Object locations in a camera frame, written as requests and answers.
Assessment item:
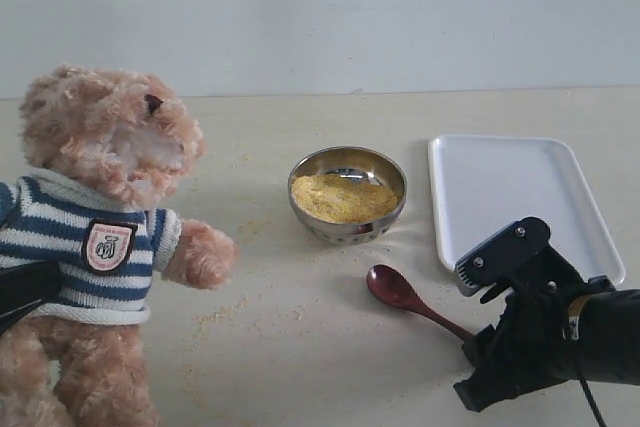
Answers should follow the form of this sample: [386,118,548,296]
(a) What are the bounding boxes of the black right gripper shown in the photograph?
[454,246,615,412]

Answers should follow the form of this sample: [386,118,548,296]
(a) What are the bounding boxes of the dark red wooden spoon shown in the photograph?
[366,264,474,342]

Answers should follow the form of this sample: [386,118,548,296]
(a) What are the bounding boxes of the tan teddy bear striped sweater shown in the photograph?
[1,65,236,426]

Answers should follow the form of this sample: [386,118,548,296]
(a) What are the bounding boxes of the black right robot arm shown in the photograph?
[454,246,639,412]

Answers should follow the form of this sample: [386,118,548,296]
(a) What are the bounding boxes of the white plastic tray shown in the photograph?
[428,134,626,285]

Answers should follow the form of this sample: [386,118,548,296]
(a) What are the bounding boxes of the steel bowl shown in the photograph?
[287,146,407,245]

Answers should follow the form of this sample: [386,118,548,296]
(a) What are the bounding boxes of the yellow millet grains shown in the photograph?
[291,174,399,224]

